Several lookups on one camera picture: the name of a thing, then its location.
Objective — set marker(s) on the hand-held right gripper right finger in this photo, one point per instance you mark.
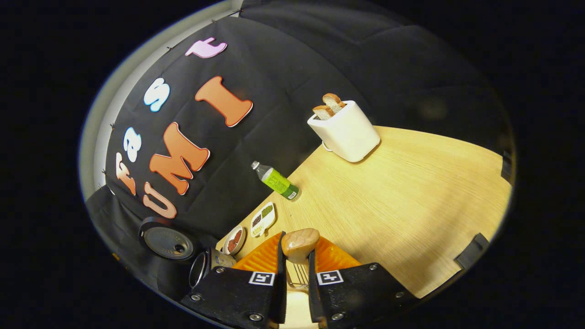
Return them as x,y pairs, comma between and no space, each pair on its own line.
312,292

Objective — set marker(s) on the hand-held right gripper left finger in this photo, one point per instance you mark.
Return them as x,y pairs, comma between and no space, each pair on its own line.
281,288

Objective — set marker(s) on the cream chopstick holder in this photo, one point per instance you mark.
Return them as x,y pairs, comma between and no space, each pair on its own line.
297,310

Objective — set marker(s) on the wooden spoon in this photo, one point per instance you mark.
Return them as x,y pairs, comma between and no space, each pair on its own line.
299,242

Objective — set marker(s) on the dark grey rice cooker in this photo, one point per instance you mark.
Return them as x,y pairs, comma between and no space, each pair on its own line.
167,240

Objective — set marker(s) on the small round white plate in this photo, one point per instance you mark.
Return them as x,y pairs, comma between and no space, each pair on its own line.
240,243

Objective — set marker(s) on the yellow beans pile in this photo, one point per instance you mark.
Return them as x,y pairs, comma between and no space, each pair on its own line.
257,230

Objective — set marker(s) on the red-brown meat piece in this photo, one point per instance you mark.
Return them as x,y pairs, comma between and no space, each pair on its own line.
232,247
237,235

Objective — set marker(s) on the white divided dish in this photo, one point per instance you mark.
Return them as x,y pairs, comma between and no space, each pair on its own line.
270,221

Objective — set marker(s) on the dark red beans pile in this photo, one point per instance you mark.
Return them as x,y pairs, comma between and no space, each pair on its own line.
257,220

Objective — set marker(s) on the green mung beans pile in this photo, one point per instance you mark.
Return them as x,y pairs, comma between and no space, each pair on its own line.
267,210

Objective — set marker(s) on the green label plastic bottle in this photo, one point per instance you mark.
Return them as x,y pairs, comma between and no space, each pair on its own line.
276,181

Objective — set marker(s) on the white toaster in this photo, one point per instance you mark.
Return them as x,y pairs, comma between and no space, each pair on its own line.
347,132

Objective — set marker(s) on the toasted bread slice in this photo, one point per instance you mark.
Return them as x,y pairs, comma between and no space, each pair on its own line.
323,112
333,102

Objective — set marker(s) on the black backdrop cloth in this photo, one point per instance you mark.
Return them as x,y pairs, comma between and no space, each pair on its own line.
297,68

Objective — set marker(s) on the black table edge bracket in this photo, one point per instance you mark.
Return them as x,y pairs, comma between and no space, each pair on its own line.
506,167
473,250

